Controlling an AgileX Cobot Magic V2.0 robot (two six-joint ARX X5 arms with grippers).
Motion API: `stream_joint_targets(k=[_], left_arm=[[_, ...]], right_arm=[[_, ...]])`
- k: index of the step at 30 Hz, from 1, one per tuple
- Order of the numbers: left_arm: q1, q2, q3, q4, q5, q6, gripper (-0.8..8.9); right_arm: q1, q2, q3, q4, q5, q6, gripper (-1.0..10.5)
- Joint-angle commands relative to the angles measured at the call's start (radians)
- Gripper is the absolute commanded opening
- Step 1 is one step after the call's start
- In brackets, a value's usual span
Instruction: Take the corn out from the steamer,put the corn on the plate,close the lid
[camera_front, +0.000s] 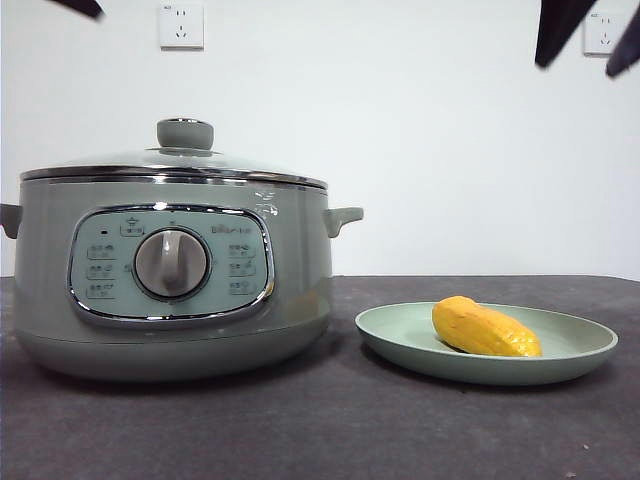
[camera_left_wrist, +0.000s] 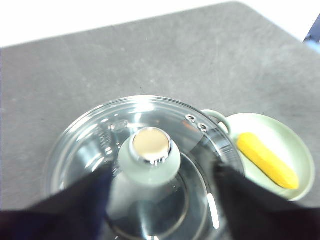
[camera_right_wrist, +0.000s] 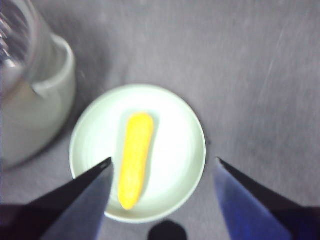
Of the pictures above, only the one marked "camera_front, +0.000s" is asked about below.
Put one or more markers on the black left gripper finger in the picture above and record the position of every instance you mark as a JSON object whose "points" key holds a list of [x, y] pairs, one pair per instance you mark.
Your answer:
{"points": [[90, 6]]}

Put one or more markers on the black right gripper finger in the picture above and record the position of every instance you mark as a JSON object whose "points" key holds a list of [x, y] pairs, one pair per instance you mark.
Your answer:
{"points": [[557, 30], [627, 50]]}

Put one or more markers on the glass lid with green knob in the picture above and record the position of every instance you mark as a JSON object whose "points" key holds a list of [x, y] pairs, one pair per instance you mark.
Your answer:
{"points": [[185, 134]]}

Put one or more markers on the yellow corn cob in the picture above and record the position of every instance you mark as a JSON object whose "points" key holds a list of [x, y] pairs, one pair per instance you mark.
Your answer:
{"points": [[480, 327]]}

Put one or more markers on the pale green round plate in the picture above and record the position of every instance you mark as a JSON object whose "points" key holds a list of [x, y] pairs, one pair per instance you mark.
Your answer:
{"points": [[400, 330]]}

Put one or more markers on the pale green electric steamer pot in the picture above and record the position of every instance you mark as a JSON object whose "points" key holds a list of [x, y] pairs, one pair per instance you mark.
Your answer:
{"points": [[300, 300]]}

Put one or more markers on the white wall socket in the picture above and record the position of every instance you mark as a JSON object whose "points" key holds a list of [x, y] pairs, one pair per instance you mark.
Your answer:
{"points": [[602, 37], [182, 27]]}

